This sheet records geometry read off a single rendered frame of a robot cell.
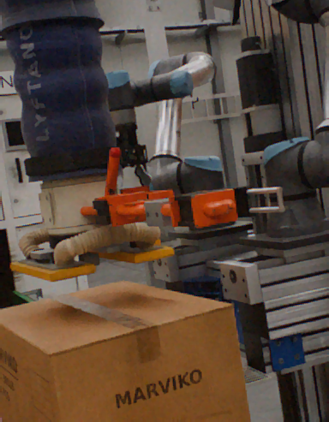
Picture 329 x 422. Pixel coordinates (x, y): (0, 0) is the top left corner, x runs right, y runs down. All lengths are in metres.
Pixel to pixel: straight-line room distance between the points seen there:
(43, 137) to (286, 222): 0.61
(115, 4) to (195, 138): 2.54
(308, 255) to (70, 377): 0.68
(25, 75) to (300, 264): 0.77
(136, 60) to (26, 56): 10.14
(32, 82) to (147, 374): 0.67
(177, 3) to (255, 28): 10.11
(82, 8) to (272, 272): 0.74
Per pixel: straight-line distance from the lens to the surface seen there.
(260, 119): 1.96
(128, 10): 11.84
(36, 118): 1.57
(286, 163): 1.68
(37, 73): 1.57
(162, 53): 5.24
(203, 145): 11.95
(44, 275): 1.48
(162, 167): 2.19
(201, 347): 1.45
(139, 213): 1.25
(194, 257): 2.10
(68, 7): 1.58
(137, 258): 1.51
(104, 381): 1.37
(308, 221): 1.69
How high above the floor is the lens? 1.25
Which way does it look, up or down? 3 degrees down
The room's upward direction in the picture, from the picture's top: 9 degrees counter-clockwise
